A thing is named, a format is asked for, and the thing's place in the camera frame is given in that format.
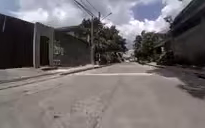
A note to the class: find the grey concrete road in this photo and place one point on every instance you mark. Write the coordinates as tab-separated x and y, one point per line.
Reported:
123	100

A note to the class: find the dark bush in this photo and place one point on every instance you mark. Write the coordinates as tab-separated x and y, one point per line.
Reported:
165	58

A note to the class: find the pale pavement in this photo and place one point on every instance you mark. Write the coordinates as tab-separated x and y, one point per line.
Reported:
26	73

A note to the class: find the grey building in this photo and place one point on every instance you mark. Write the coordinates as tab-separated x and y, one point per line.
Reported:
193	36

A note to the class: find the dark green trees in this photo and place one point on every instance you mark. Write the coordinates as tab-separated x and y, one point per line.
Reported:
106	41

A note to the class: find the dark corrugated fence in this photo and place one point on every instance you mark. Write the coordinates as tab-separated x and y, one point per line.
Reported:
10	41

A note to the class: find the dark wall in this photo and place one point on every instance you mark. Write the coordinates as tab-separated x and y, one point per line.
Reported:
70	50

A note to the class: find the utility pole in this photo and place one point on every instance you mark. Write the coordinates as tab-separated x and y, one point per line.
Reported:
92	40

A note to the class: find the grey concrete gateway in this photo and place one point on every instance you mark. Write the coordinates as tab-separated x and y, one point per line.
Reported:
43	45

